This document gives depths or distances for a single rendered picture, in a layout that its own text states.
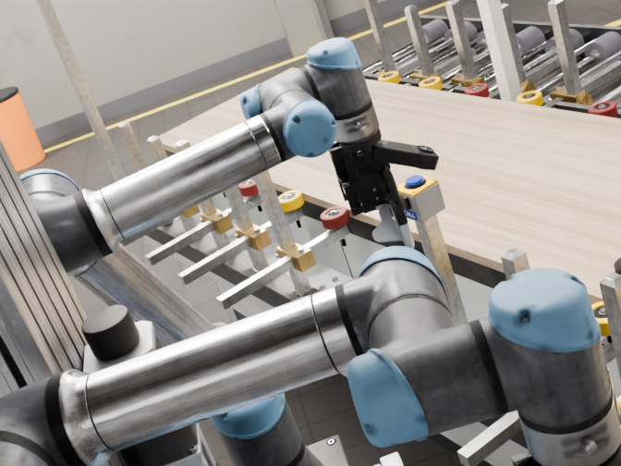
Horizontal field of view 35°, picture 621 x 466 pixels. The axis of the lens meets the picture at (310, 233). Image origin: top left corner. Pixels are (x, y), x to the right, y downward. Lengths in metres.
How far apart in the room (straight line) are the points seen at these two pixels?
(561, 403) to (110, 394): 0.39
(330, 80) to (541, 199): 1.18
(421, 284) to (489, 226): 1.66
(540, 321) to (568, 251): 1.60
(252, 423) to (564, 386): 0.80
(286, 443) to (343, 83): 0.55
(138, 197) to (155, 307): 0.26
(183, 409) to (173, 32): 7.17
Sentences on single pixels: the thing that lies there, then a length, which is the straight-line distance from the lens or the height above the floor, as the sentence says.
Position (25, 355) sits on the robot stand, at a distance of 1.07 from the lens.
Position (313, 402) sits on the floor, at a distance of 3.68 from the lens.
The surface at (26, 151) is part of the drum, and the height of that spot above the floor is 0.13.
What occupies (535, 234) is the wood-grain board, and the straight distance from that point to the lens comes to 2.43.
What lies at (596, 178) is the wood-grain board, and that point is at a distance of 2.62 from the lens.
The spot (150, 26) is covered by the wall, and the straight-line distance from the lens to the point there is 7.98.
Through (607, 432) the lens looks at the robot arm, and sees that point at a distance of 0.81.
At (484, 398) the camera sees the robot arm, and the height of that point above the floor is 1.61.
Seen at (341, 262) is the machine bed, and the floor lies 0.67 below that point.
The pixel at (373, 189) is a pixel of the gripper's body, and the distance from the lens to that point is 1.57.
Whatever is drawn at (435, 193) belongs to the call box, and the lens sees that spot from 2.06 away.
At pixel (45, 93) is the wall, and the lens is 8.13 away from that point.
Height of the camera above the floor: 2.07
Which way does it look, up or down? 25 degrees down
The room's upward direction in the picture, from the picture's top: 20 degrees counter-clockwise
